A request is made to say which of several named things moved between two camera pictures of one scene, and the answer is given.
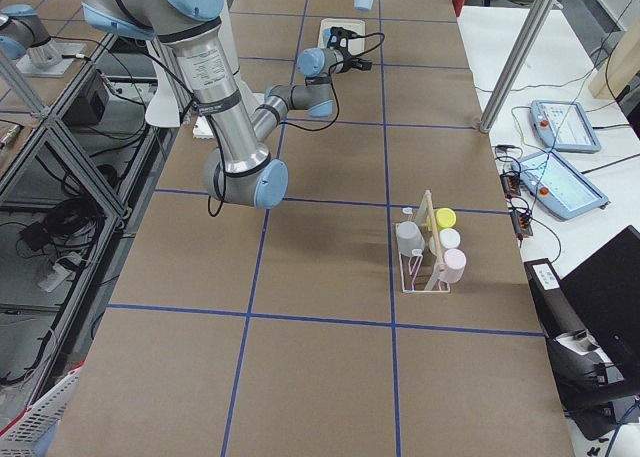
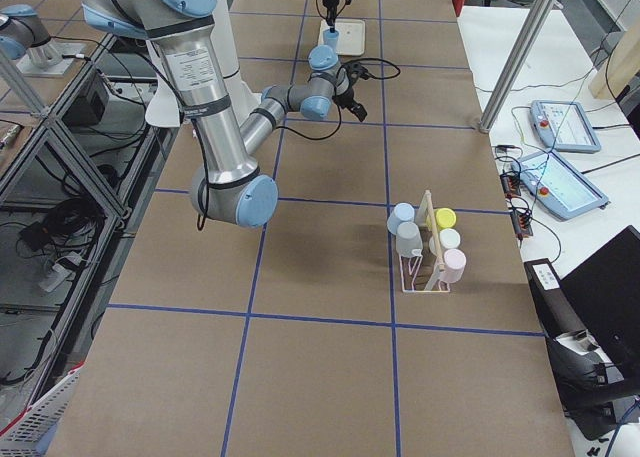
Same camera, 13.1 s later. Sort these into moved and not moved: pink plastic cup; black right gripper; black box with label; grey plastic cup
Moved: black right gripper
Not moved: grey plastic cup; pink plastic cup; black box with label
